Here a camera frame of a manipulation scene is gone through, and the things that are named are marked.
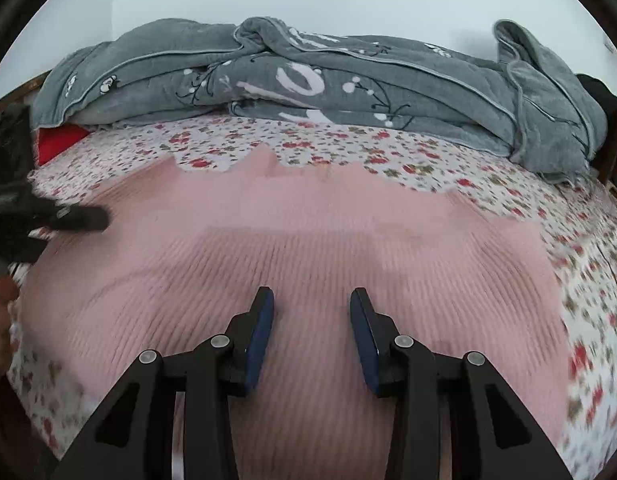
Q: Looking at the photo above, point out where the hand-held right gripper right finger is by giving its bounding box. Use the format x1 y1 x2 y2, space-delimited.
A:
349 287 574 480

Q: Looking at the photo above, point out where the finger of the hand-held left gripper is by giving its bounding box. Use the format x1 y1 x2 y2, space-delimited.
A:
36 204 110 234

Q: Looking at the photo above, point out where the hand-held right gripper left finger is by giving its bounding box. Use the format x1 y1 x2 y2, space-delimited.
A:
51 286 275 480

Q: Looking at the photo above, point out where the pink knit sweater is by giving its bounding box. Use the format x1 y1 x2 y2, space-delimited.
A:
11 147 571 480

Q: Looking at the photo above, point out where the red pillow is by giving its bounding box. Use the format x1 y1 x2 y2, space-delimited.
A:
37 125 92 167

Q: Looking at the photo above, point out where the grey flower print blanket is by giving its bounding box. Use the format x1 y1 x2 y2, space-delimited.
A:
31 16 609 187

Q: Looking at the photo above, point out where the black garment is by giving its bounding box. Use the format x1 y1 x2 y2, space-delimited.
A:
575 74 617 115

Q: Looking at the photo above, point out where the brown wooden bed rail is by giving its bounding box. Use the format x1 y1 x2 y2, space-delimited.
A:
0 72 49 117

